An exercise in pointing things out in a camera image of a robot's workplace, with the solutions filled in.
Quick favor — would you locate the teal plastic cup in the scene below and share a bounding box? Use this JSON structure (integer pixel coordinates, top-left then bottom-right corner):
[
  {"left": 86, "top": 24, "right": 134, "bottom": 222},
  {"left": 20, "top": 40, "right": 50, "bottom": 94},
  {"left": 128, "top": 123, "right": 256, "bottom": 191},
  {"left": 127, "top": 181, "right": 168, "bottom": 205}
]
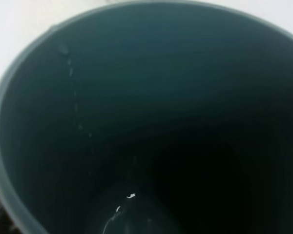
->
[{"left": 0, "top": 0, "right": 293, "bottom": 234}]

